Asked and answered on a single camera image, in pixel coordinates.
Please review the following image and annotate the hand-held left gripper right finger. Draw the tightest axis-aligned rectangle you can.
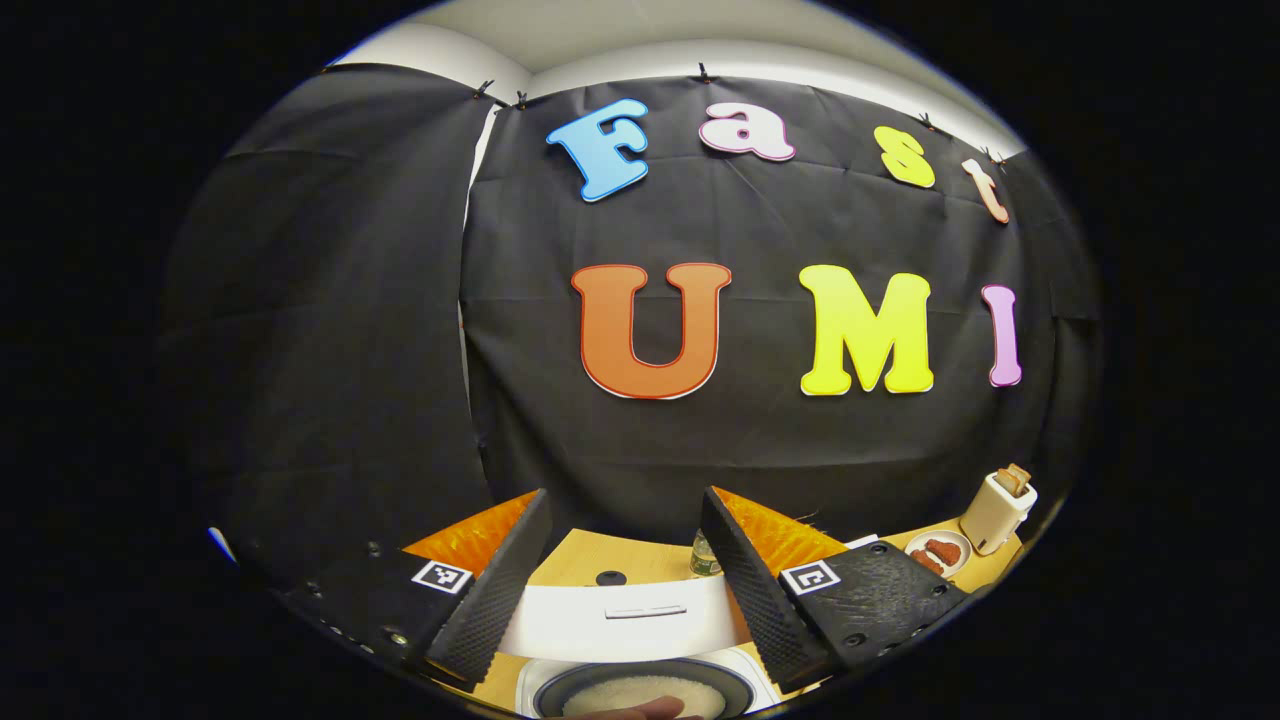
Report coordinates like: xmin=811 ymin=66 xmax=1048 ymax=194
xmin=700 ymin=486 xmax=969 ymax=693

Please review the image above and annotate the white rice cooker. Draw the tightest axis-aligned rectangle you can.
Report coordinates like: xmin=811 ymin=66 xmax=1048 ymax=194
xmin=497 ymin=570 xmax=783 ymax=720

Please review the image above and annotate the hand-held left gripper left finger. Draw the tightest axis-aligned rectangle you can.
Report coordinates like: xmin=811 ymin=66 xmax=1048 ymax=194
xmin=280 ymin=488 xmax=553 ymax=693

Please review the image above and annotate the white toaster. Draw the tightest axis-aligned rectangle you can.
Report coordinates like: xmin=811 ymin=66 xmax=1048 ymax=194
xmin=960 ymin=468 xmax=1039 ymax=557

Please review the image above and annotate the white round plate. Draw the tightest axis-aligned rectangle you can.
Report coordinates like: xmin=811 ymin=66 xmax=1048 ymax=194
xmin=904 ymin=530 xmax=973 ymax=579

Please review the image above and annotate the black backdrop cloth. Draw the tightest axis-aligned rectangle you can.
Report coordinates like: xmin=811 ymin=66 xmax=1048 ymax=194
xmin=160 ymin=62 xmax=1101 ymax=591

